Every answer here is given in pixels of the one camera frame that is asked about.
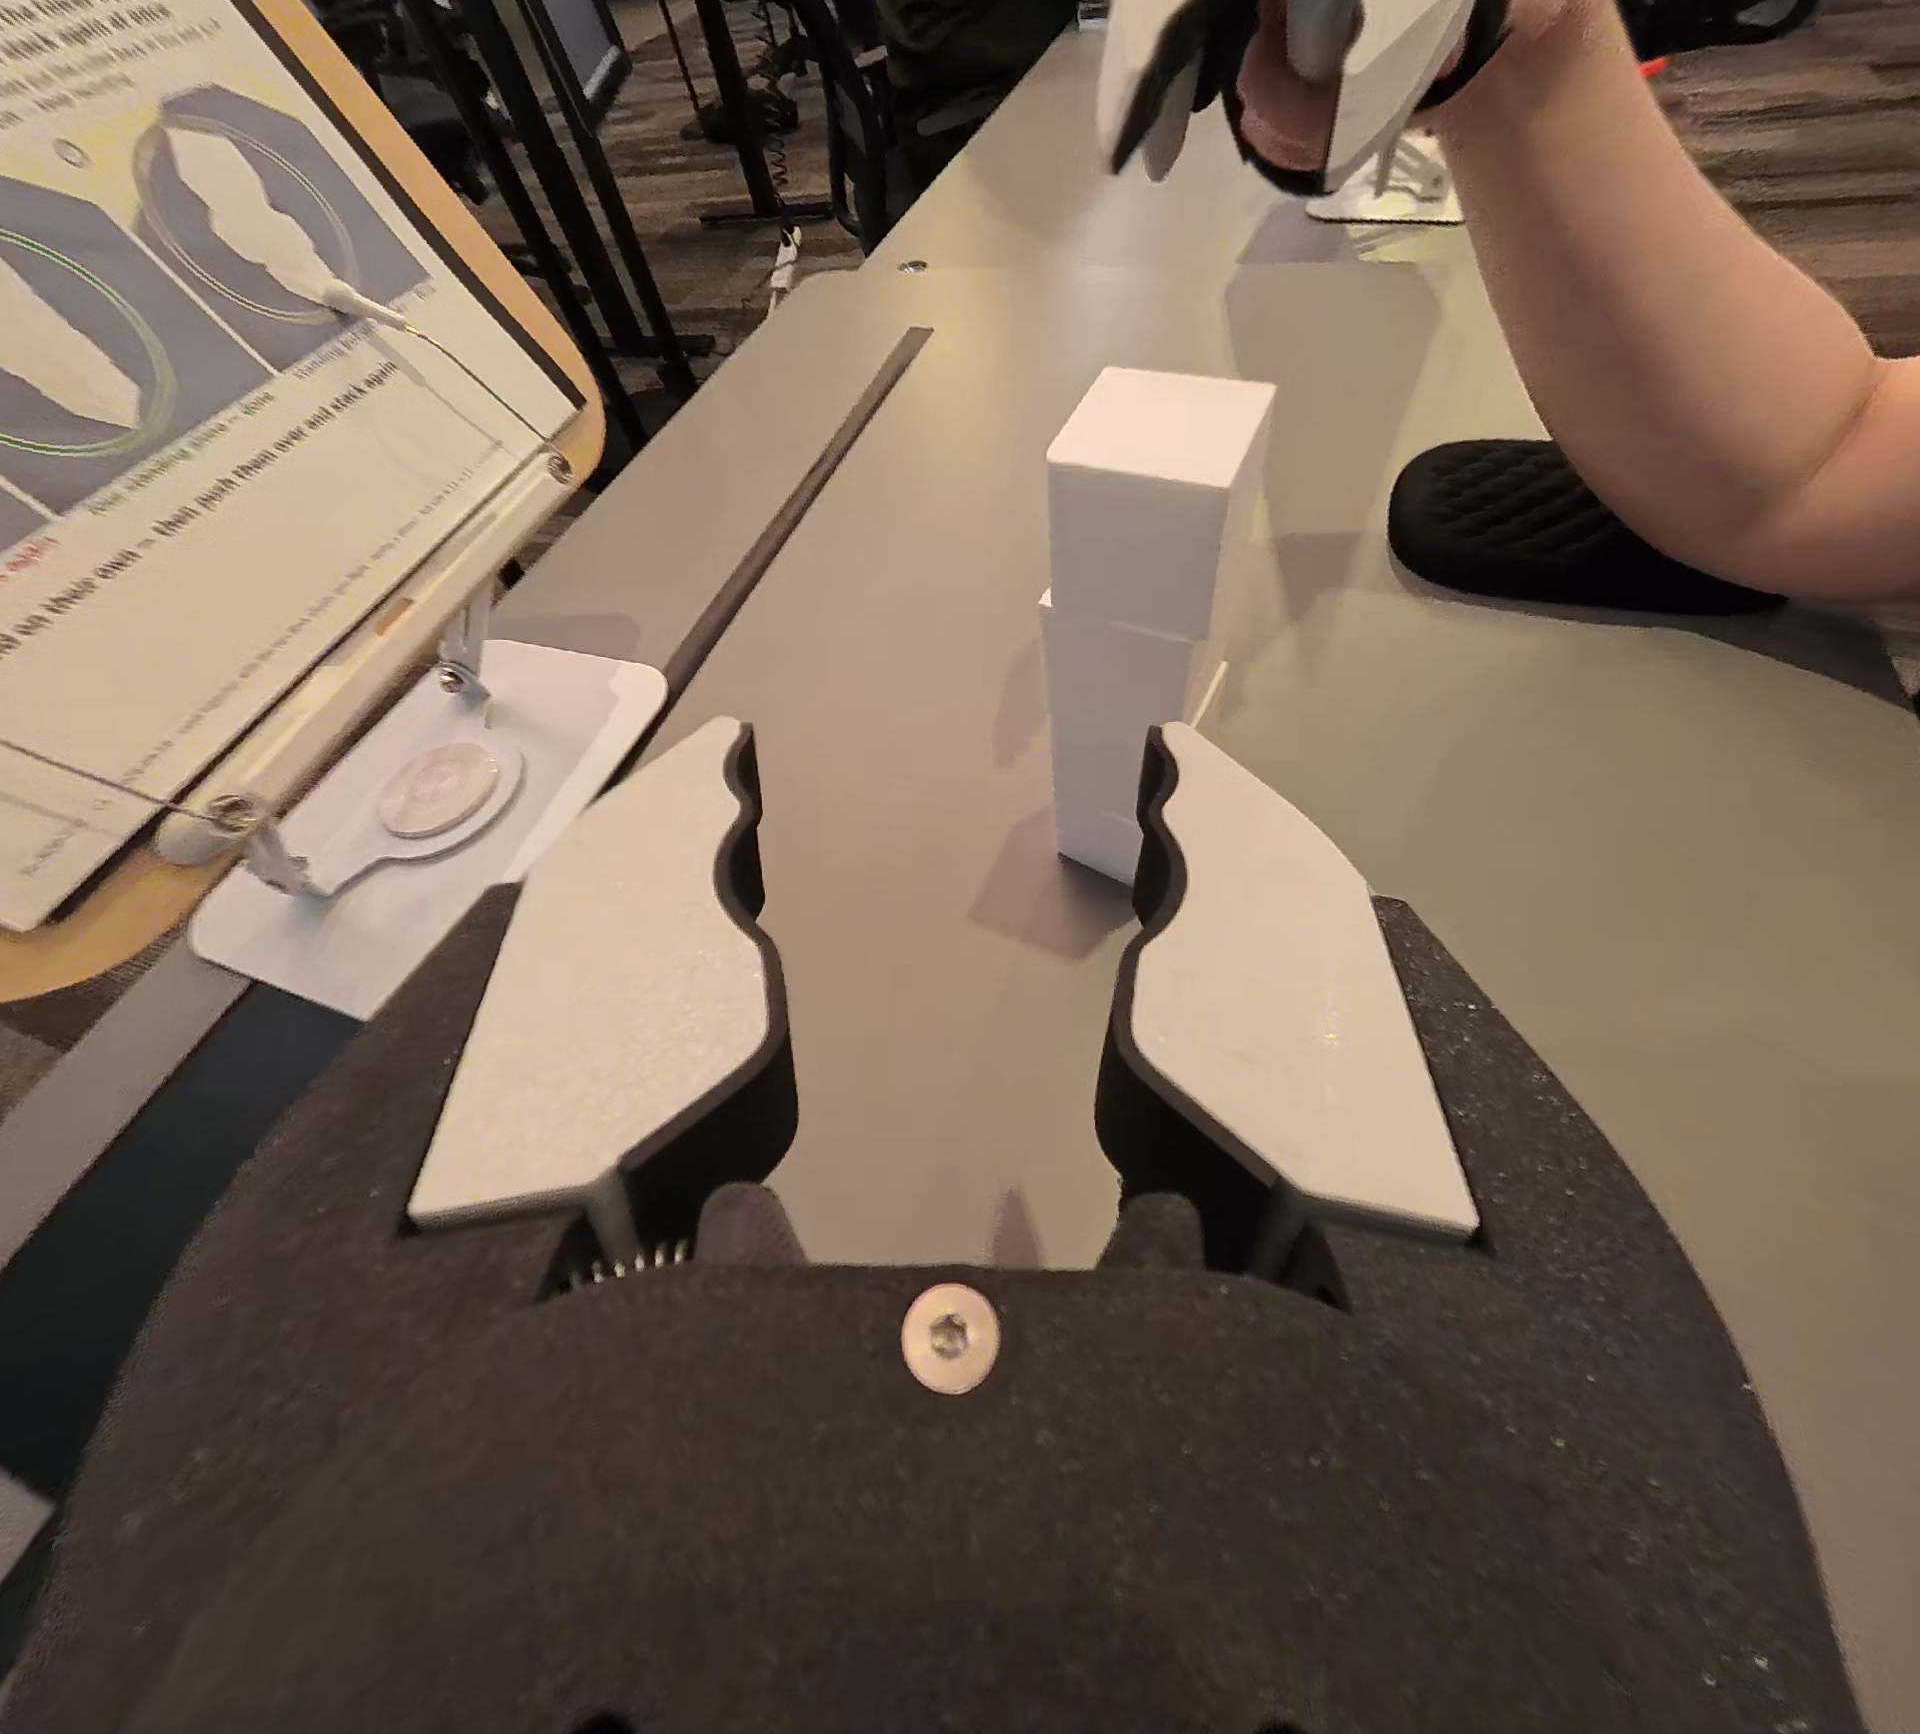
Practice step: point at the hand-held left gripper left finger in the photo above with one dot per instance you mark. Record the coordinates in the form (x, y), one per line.
(601, 1015)

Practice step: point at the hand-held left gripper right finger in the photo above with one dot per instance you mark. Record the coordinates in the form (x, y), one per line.
(1291, 1028)

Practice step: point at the white power strip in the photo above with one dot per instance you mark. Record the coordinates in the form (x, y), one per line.
(786, 265)

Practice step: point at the printed instruction sheet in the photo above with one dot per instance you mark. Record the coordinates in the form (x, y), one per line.
(224, 595)

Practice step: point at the person's right forearm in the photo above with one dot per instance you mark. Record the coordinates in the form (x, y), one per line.
(1650, 308)

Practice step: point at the wooden document board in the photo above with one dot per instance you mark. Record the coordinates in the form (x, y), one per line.
(60, 969)

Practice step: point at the person's right hand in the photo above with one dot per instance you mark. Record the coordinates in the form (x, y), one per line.
(1283, 114)

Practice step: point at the black mesh wrist rest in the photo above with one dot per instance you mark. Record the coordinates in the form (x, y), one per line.
(1500, 519)

